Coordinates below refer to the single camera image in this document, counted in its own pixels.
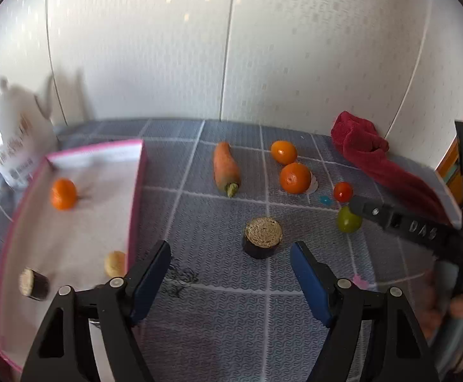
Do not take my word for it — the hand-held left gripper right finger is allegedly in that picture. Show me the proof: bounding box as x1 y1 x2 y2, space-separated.
290 241 441 382

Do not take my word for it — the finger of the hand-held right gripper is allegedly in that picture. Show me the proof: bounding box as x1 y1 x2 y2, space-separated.
348 194 457 252

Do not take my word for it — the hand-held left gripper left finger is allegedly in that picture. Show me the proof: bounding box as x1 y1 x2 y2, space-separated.
20 239 172 382

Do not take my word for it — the small round potato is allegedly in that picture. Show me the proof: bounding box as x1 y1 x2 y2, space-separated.
104 251 127 278

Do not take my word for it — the green tomato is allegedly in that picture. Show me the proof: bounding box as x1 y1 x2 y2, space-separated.
337 206 363 234

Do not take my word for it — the dark cylinder with grainy top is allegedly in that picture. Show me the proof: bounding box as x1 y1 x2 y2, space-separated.
242 216 284 260

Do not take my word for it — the red cherry tomato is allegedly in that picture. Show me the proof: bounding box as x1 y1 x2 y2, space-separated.
333 181 354 203

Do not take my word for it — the pink-edged white cardboard box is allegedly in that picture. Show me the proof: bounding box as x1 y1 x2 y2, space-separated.
0 138 149 372

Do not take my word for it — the mandarin orange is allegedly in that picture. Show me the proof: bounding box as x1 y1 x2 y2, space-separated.
271 140 298 165
280 162 312 195
51 178 77 211

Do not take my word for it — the dark cut piece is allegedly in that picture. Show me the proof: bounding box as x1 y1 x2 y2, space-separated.
19 268 50 301

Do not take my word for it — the carrot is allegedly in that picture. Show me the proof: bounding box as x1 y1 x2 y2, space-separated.
213 142 241 198

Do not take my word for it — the person's right hand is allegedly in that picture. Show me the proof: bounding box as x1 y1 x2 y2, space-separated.
423 265 463 339

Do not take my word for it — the grey checked tablecloth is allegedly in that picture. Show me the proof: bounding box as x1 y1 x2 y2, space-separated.
0 117 463 382

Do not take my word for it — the dark red towel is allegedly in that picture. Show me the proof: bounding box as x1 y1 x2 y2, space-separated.
331 111 461 227

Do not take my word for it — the white floral electric kettle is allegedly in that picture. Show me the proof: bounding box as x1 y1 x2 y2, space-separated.
0 76 59 187

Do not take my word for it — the wooden door frame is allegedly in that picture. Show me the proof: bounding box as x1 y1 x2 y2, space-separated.
434 99 463 208

